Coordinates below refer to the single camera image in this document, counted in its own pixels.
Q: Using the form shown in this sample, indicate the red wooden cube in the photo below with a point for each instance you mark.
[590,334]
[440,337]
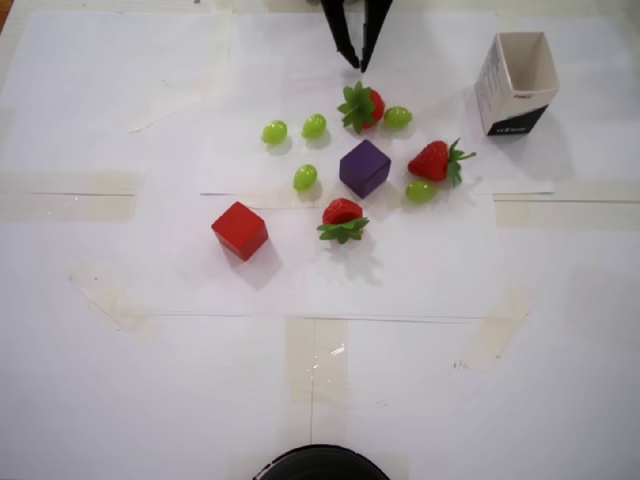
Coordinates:
[240,235]

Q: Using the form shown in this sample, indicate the green grape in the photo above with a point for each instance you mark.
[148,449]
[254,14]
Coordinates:
[314,126]
[304,178]
[397,117]
[420,192]
[275,132]

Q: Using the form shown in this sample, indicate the red strawberry with curved stem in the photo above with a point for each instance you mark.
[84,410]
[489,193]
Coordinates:
[375,102]

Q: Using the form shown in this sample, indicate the small red strawberry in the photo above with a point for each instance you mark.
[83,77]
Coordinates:
[340,210]

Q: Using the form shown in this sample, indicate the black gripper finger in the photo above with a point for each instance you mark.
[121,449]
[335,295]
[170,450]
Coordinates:
[376,20]
[340,25]

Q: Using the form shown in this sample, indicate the clear tape strip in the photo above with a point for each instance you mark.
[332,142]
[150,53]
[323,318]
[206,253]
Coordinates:
[300,360]

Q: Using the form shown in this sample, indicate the purple wooden cube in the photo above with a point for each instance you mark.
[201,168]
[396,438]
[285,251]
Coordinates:
[365,167]

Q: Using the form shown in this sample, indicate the black round dome object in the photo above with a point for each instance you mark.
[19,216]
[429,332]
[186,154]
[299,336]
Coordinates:
[320,465]

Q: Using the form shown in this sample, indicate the white and black cardboard box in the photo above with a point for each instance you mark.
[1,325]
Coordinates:
[515,117]

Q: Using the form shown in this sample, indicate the large red strawberry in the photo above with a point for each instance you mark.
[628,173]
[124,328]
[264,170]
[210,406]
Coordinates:
[430,160]

